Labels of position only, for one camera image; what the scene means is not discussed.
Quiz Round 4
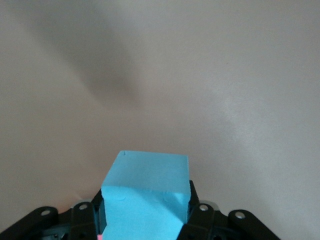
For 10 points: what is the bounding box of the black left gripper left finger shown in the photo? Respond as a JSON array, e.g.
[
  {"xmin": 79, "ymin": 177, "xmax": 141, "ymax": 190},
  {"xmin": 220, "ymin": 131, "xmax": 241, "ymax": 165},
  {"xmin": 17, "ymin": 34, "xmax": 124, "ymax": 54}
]
[{"xmin": 0, "ymin": 189, "xmax": 108, "ymax": 240}]

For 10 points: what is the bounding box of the blue foam cube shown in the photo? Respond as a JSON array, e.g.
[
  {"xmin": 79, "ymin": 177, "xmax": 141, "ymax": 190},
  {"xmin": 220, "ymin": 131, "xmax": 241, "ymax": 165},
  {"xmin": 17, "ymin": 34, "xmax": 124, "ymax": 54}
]
[{"xmin": 101, "ymin": 150, "xmax": 190, "ymax": 240}]

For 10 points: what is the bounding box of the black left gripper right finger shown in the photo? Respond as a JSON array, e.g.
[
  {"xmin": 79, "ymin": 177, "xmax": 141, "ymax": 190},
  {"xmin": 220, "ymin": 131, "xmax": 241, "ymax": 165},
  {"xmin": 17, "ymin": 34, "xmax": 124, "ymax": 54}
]
[{"xmin": 178, "ymin": 179, "xmax": 280, "ymax": 240}]

